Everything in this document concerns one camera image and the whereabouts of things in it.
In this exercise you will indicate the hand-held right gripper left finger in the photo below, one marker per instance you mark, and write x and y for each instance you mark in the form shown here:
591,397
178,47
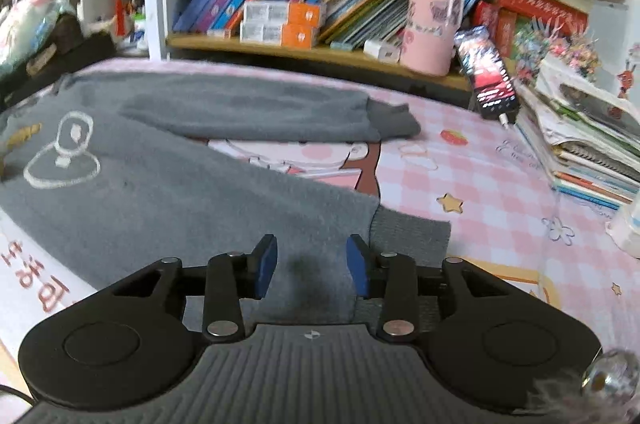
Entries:
265,264

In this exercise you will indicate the grey sweatshirt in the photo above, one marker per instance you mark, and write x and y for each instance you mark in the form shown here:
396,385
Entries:
150,184

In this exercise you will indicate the furry crystal ball charm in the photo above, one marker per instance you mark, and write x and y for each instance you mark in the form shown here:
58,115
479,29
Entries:
607,376

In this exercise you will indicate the orange and white box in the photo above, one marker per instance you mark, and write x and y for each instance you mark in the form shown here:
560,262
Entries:
280,13
275,34

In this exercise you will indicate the white charger plug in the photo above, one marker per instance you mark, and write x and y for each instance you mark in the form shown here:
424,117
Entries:
380,51

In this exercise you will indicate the white bottle with blue label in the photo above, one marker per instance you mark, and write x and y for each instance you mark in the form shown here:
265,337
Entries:
140,31

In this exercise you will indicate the pink checked cartoon tablecloth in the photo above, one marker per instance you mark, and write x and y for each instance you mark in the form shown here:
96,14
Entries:
500,184

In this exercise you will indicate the stack of papers and notebooks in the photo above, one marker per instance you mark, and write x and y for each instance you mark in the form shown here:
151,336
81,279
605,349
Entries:
565,143

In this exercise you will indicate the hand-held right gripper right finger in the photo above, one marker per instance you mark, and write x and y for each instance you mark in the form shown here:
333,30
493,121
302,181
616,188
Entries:
357,266

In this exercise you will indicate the black box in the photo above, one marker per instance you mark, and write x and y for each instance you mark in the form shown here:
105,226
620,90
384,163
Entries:
75,53

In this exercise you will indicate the lit black smartphone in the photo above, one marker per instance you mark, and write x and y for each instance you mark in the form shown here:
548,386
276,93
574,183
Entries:
487,73

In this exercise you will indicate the cartoon wall sticker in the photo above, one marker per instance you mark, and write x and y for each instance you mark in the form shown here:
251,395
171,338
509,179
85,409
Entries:
627,78

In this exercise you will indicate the pink sticker cup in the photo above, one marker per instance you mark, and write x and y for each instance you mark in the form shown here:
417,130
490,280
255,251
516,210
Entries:
425,48

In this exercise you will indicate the upright red book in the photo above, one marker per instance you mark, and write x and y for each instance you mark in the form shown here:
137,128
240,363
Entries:
502,31

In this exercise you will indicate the white plush in iridescent wrap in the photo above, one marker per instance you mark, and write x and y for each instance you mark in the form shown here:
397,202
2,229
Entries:
30,28

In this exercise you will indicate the dark phone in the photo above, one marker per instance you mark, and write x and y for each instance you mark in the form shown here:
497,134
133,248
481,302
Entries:
600,103

